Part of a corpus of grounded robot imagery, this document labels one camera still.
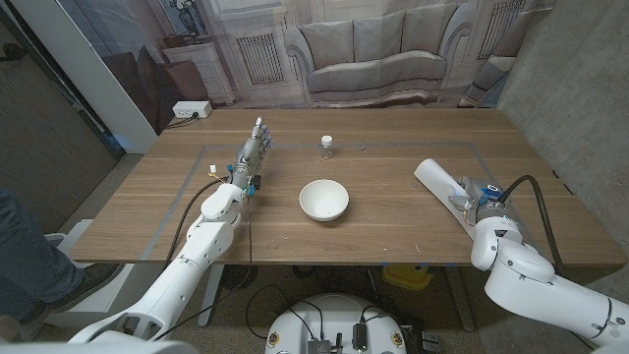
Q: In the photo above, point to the person leg in blue jeans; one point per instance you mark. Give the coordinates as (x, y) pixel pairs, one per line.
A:
(34, 260)

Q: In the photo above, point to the printed living room backdrop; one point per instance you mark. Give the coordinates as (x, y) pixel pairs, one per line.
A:
(373, 54)

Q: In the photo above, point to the white power strip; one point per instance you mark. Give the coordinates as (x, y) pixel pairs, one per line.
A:
(191, 108)

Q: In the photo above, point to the white paper sheet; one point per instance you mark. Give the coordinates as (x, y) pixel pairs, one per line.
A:
(435, 179)

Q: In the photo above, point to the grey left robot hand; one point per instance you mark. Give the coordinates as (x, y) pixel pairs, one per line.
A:
(250, 152)

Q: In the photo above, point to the dark shoe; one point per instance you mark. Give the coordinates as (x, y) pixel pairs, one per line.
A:
(83, 285)

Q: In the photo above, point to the grey table leg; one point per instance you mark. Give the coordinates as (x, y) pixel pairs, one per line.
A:
(459, 300)

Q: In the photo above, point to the white ceramic bowl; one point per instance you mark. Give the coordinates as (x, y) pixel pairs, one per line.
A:
(324, 199)

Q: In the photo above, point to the clear bottle with white cap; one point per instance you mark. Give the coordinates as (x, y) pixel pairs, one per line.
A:
(326, 149)

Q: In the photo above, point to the white table leg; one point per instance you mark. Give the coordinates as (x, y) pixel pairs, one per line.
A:
(211, 295)

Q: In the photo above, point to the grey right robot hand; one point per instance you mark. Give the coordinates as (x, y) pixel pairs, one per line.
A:
(484, 199)

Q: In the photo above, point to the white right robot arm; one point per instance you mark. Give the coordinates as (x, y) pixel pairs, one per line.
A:
(521, 280)

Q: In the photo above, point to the yellow object under table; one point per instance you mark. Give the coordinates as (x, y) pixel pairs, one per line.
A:
(407, 276)

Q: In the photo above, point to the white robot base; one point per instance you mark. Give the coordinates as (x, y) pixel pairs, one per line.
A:
(334, 314)

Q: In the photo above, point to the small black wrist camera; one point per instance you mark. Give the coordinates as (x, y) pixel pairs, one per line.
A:
(255, 183)

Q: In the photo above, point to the white platform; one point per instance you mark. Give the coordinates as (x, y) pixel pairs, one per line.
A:
(118, 295)

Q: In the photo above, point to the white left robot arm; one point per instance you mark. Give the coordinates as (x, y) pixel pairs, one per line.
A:
(201, 246)

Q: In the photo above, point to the grey tape outline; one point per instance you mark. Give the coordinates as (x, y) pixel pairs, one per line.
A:
(393, 143)

